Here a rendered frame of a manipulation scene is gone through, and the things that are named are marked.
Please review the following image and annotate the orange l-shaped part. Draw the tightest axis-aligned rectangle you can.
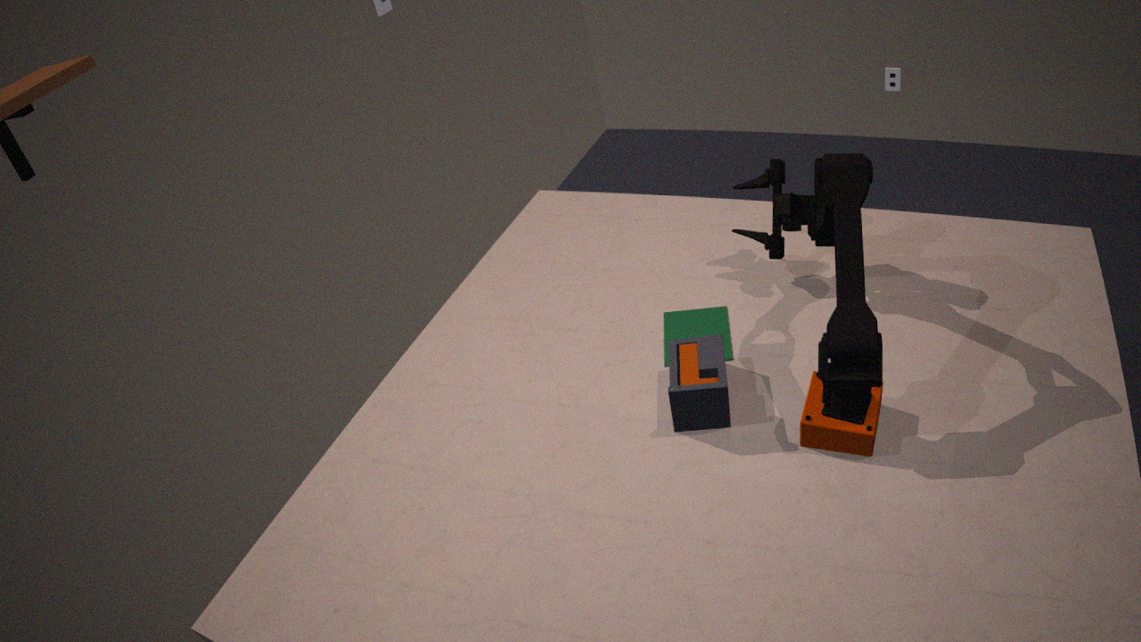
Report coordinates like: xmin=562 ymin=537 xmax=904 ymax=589
xmin=679 ymin=343 xmax=719 ymax=385

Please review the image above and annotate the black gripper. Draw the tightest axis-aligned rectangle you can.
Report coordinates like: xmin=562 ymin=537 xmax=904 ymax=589
xmin=733 ymin=159 xmax=814 ymax=259

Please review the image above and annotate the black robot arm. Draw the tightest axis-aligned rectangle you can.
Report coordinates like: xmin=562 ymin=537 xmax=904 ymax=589
xmin=774 ymin=153 xmax=882 ymax=425

